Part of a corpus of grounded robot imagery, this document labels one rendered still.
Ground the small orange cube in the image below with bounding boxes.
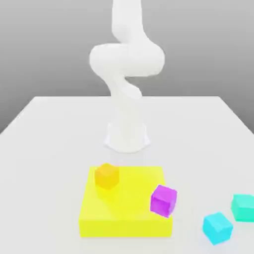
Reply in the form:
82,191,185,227
94,162,120,191

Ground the small purple cube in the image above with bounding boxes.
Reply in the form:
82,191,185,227
149,184,178,219

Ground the small cyan cube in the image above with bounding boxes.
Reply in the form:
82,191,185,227
202,211,234,246

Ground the small teal cube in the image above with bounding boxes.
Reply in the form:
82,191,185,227
230,193,254,223

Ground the large yellow box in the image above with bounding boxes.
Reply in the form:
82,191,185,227
78,166,173,238

